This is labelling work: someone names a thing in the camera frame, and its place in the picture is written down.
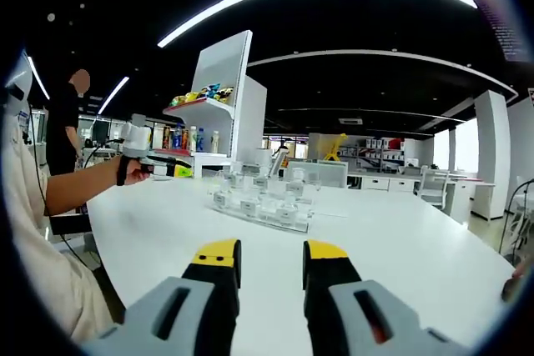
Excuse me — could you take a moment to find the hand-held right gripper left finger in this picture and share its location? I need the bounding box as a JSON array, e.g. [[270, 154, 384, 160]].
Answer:
[[81, 238, 243, 356]]

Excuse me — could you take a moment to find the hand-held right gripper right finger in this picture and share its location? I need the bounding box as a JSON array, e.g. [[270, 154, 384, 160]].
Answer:
[[302, 238, 471, 356]]

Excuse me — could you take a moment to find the clear acrylic reagent rack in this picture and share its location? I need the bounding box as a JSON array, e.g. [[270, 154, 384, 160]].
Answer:
[[207, 158, 316, 234]]

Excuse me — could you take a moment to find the storage rack with boxes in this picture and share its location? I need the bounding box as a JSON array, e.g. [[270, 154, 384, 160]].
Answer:
[[348, 135, 418, 165]]

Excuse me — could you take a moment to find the person's left hand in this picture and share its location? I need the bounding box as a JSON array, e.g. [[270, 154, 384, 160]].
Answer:
[[123, 159, 156, 186]]

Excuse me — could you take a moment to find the ceiling light strip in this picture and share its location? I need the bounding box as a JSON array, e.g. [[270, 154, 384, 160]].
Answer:
[[98, 75, 131, 116], [26, 55, 51, 101]]

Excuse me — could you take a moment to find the dark blue snack bag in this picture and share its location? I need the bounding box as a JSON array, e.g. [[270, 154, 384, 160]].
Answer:
[[198, 83, 234, 103]]

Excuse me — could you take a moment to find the white tilted device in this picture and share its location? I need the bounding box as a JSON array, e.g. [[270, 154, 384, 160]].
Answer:
[[269, 145, 290, 180]]

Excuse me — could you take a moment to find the white display shelf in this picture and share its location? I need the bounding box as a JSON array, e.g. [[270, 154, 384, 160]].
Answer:
[[162, 29, 268, 178]]

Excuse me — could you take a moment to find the white worn device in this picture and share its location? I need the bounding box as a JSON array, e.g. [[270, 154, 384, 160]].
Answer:
[[3, 49, 34, 118]]

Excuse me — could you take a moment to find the person in beige shirt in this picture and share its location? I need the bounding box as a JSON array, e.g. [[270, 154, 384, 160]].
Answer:
[[0, 109, 116, 343]]

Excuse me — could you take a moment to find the white mesh office chair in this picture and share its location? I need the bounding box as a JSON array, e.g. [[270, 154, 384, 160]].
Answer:
[[416, 163, 450, 207]]

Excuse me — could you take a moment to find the white mesh desk screen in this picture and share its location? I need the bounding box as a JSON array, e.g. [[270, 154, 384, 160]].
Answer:
[[287, 159, 350, 188]]

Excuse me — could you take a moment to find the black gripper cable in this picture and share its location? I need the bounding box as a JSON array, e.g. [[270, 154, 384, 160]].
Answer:
[[83, 138, 125, 169]]

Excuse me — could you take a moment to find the black wrist strap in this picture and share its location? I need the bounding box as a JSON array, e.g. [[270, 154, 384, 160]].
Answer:
[[115, 155, 128, 187]]

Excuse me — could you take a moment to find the black worn device cable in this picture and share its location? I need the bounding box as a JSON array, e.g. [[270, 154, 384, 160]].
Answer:
[[23, 113, 93, 268]]

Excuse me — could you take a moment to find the black hanging cable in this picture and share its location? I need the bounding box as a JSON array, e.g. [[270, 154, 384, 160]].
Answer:
[[498, 178, 534, 257]]

